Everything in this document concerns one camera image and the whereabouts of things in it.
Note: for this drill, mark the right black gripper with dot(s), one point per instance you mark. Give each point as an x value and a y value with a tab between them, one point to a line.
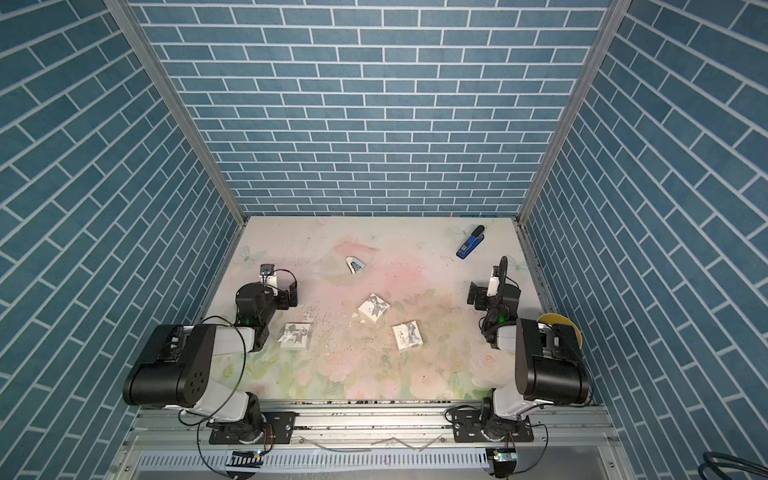
480	295

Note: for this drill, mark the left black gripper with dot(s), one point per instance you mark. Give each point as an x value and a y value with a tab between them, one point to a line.
285	295

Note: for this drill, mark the white bow box lid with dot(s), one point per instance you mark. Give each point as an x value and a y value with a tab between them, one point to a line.
407	335

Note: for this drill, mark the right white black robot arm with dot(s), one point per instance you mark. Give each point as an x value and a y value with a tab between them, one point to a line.
548	365

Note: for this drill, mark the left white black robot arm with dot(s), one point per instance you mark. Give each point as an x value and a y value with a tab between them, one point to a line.
173	369

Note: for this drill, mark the left white bow gift box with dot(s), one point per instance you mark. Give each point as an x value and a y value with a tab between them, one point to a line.
295	336

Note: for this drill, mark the white bow gift box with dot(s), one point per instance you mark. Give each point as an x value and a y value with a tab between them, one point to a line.
295	336
373	308

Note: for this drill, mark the middle white bow gift box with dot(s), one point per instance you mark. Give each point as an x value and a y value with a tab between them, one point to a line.
373	308

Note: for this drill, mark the blue black stapler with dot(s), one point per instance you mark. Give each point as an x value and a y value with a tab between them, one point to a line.
472	241

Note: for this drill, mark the yellow pen cup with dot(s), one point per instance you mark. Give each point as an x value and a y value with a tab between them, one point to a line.
552	319

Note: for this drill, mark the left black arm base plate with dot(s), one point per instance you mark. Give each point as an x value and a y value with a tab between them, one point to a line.
269	428

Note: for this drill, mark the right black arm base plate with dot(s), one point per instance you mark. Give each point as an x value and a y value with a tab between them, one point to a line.
470	425

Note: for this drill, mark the aluminium front rail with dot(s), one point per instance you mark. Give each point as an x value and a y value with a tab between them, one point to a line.
419	425

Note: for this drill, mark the black cable bundle corner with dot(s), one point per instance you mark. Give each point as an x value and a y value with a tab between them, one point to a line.
720	464

